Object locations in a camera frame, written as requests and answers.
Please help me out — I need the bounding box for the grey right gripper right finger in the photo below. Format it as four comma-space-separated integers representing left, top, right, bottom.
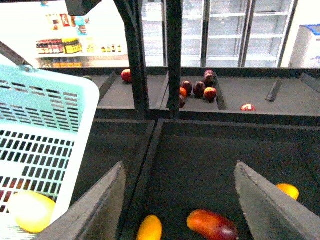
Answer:
234, 161, 320, 240

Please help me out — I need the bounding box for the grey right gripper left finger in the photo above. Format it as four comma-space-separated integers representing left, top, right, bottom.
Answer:
34, 161, 126, 240

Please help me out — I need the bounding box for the brown basket handle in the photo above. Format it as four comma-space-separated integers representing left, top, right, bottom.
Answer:
0, 41, 35, 73

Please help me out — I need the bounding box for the orange yellow mango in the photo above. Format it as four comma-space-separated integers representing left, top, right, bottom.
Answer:
136, 214, 163, 240

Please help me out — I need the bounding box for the red orange mango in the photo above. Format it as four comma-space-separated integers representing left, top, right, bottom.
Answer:
186, 209, 238, 240

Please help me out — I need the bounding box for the red apple right shelf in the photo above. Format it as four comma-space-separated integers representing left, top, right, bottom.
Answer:
240, 103, 256, 112

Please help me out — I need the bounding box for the red apple shelf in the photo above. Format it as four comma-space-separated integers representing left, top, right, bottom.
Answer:
240, 103, 256, 112
204, 87, 218, 102

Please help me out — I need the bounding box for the red apple back shelf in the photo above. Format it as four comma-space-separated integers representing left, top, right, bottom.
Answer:
204, 87, 218, 102

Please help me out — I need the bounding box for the white grocery shelf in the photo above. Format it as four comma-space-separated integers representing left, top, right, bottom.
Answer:
35, 13, 128, 69

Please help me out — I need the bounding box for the glass door refrigerator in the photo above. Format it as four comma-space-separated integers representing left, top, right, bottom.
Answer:
141, 0, 300, 68

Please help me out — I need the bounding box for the black shelf post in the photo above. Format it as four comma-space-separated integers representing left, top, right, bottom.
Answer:
165, 0, 183, 120

